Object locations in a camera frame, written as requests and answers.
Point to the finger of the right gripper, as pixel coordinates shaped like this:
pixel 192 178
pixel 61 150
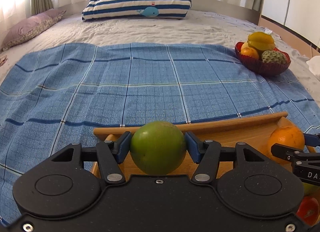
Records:
pixel 312 140
pixel 282 154

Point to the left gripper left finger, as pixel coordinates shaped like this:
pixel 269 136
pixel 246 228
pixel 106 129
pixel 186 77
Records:
pixel 107 156

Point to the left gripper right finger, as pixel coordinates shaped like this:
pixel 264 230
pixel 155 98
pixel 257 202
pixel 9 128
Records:
pixel 207 155

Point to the bright orange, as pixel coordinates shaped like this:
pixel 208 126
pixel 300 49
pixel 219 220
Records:
pixel 290 136

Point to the small green apple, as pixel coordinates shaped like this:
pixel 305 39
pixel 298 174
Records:
pixel 310 189

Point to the red tomato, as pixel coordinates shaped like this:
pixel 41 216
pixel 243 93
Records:
pixel 308 210

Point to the large green apple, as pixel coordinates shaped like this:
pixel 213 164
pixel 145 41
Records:
pixel 158 148

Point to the wooden serving tray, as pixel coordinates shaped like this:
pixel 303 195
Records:
pixel 255 131

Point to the white cloth bundle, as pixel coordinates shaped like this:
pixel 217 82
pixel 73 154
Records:
pixel 314 66

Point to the blue plaid cloth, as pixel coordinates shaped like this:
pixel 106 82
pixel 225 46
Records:
pixel 57 96

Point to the red fruit bowl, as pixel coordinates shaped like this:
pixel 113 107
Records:
pixel 260 67

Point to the green custard apple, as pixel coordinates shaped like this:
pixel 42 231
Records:
pixel 271 56

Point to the orange in bowl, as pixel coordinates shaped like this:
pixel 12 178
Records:
pixel 250 52

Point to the white bedsheet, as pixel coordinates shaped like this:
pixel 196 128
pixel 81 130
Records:
pixel 197 28

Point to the yellow starfruit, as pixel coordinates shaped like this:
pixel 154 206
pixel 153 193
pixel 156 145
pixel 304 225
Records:
pixel 261 41

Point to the brown clothes pile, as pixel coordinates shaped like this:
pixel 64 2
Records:
pixel 3 59

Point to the striped whale pillow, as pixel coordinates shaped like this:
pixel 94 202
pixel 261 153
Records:
pixel 104 9

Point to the purple floral pillow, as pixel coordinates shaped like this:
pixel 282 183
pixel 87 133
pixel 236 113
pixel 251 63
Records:
pixel 31 27

